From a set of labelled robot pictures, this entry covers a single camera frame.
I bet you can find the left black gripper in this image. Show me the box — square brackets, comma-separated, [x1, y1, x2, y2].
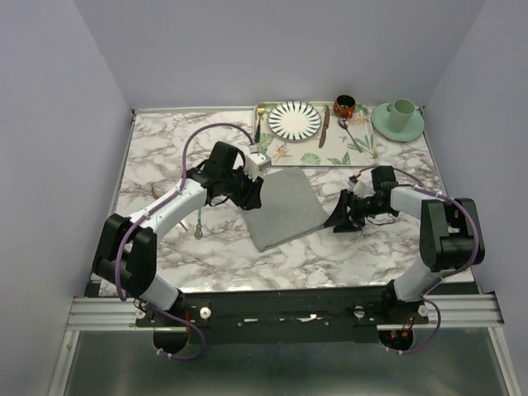
[223, 167, 266, 213]

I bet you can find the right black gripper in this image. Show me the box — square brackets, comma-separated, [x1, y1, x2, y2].
[323, 188, 390, 233]

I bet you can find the grey cloth napkin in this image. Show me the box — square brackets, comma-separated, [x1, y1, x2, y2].
[242, 167, 328, 252]

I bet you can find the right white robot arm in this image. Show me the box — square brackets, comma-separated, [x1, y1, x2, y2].
[323, 166, 485, 323]

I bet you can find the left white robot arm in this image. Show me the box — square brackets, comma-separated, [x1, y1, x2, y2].
[92, 142, 271, 326]

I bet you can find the iridescent gold spoon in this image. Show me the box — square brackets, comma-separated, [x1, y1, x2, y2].
[194, 209, 203, 240]

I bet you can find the striped white plate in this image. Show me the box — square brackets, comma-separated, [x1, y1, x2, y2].
[267, 101, 323, 142]

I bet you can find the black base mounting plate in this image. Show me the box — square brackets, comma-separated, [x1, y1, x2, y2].
[135, 284, 430, 344]

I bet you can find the copper knife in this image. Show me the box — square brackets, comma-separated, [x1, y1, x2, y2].
[318, 105, 330, 149]

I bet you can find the silver spoon on tray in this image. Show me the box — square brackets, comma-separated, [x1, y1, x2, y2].
[338, 117, 363, 153]

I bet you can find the green saucer plate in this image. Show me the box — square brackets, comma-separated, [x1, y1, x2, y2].
[370, 102, 425, 143]

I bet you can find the orange black mug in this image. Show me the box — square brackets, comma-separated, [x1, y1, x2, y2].
[333, 95, 356, 119]

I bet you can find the green cup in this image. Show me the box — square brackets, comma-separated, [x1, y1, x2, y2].
[386, 99, 415, 132]

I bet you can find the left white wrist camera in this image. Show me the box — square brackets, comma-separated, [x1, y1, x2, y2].
[243, 153, 271, 180]

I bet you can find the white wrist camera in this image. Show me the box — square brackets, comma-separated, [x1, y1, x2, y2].
[348, 176, 368, 196]
[243, 153, 271, 180]

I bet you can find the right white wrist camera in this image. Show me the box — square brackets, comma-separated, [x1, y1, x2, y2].
[348, 176, 368, 196]

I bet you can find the gold green-handled fork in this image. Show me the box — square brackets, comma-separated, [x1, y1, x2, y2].
[254, 104, 265, 144]

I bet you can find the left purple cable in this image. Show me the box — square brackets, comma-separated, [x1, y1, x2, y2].
[114, 122, 257, 362]

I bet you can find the aluminium frame rail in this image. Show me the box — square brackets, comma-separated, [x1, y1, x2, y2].
[66, 295, 504, 332]

